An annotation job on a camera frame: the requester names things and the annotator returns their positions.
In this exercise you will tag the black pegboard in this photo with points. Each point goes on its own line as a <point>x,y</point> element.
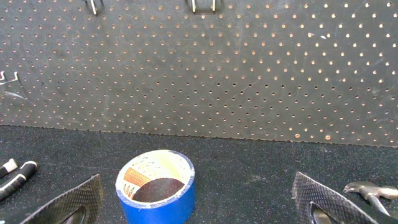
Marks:
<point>199,77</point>

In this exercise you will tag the black and white pliers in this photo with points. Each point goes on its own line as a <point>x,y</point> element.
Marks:
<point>15,182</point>

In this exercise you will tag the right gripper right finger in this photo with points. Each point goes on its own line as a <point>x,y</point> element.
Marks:
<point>317,194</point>

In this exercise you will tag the roll of blue tape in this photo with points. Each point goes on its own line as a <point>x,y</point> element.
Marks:
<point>161,211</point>

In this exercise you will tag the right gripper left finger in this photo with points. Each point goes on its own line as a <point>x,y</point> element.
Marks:
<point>84,196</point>

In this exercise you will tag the hammer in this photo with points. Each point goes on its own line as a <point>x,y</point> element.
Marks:
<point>367,189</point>

